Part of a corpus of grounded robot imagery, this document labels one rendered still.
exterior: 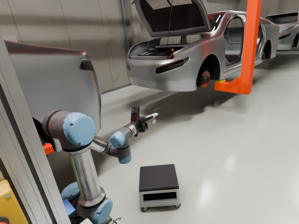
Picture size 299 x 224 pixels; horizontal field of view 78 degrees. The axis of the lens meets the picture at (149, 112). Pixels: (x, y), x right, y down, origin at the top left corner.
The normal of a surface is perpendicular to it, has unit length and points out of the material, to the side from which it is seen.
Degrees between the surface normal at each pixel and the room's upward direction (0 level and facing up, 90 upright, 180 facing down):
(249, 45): 90
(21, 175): 90
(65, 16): 90
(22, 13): 90
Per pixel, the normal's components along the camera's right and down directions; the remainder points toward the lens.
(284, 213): -0.10, -0.92
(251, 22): -0.73, 0.32
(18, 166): 0.72, 0.20
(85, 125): 0.85, -0.01
